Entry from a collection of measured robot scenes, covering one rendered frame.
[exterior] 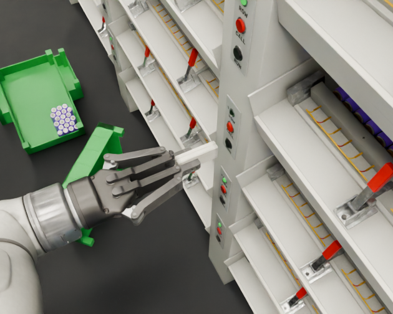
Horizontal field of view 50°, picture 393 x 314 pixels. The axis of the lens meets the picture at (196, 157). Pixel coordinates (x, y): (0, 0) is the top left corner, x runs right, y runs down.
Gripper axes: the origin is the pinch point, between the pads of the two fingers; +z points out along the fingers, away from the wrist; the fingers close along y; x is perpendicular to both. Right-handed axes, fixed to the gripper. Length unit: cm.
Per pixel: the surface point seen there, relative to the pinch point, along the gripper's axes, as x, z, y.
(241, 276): -45.9, 7.8, 8.6
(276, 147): 11.2, 6.5, 10.3
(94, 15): -45, 9, -103
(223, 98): 7.5, 6.3, -3.2
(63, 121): -53, -17, -65
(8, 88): -51, -29, -86
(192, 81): -5.3, 9.1, -19.8
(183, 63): -6.4, 10.2, -26.3
